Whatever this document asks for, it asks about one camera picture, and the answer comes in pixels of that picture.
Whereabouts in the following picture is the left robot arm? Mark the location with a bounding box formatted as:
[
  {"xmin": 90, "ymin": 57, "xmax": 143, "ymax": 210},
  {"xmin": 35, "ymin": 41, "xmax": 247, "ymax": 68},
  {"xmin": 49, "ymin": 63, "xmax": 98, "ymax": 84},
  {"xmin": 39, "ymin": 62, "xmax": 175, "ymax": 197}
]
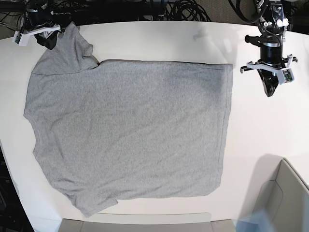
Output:
[{"xmin": 240, "ymin": 0, "xmax": 297, "ymax": 97}]

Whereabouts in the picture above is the black coiled cable bundle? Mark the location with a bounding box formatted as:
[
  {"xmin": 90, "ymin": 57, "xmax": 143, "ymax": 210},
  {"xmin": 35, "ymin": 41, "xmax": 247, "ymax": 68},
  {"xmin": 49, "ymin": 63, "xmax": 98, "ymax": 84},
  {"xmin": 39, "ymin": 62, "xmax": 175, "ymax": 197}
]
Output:
[{"xmin": 166, "ymin": 0, "xmax": 212, "ymax": 22}]

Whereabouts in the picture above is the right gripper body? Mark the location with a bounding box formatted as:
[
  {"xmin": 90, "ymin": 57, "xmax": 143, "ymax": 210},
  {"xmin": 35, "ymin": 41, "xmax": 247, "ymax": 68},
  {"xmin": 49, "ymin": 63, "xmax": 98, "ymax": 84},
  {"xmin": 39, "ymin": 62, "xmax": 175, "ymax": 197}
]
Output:
[{"xmin": 25, "ymin": 7, "xmax": 56, "ymax": 31}]

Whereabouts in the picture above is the grey T-shirt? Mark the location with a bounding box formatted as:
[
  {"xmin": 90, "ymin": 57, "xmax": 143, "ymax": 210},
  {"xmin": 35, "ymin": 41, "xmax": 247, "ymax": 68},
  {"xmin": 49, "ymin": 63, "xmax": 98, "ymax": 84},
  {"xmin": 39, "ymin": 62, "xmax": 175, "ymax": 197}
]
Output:
[{"xmin": 24, "ymin": 23, "xmax": 233, "ymax": 217}]

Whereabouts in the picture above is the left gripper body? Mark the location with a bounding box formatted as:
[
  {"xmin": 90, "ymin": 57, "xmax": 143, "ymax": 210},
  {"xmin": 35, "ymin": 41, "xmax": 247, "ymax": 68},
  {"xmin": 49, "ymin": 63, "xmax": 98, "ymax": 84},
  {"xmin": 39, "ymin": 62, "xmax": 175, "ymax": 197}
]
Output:
[{"xmin": 259, "ymin": 43, "xmax": 282, "ymax": 67}]

